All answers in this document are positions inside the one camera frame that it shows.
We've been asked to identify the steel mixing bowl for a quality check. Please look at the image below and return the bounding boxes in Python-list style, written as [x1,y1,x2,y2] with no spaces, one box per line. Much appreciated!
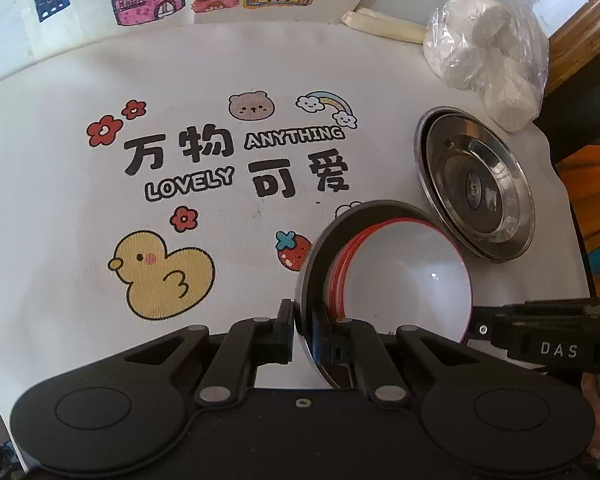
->
[296,199,462,390]

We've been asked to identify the red-rimmed white bowl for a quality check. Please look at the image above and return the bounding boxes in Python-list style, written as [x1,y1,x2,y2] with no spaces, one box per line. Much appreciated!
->
[323,217,432,321]
[328,218,472,342]

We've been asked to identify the steel plate with sticker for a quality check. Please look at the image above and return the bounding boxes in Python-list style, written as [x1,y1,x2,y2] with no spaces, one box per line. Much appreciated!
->
[424,112,537,260]

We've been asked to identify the orange painted picture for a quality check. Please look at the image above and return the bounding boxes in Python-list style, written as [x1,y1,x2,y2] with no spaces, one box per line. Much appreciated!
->
[557,144,600,296]

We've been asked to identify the white printed table cloth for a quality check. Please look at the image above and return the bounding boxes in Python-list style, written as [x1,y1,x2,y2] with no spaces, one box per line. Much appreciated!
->
[0,24,593,479]

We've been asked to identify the plastic bag of white rolls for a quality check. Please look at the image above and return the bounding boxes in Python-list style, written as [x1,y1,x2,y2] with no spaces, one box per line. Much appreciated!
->
[422,0,548,132]

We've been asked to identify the brown wooden door frame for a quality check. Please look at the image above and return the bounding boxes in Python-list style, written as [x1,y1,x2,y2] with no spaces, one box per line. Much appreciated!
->
[545,0,600,96]

